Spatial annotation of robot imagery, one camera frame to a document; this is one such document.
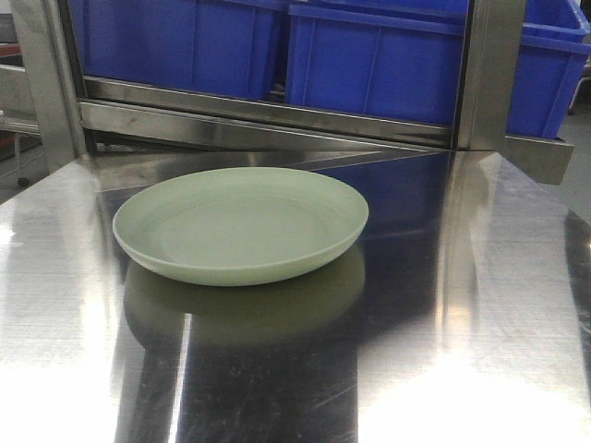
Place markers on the stainless steel shelf rack frame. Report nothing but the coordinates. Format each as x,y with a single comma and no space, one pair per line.
69,110

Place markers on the light green round plate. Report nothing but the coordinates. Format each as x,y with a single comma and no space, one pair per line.
240,226

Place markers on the blue bin lower right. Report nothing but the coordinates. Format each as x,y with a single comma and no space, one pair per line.
551,61

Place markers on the blue bin lower middle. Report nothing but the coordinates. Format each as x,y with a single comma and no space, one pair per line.
394,63

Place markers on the blue bin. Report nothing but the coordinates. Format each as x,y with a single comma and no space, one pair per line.
227,48
394,63
551,61

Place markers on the blue bin lower left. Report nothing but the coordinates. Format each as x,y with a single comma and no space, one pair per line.
227,48

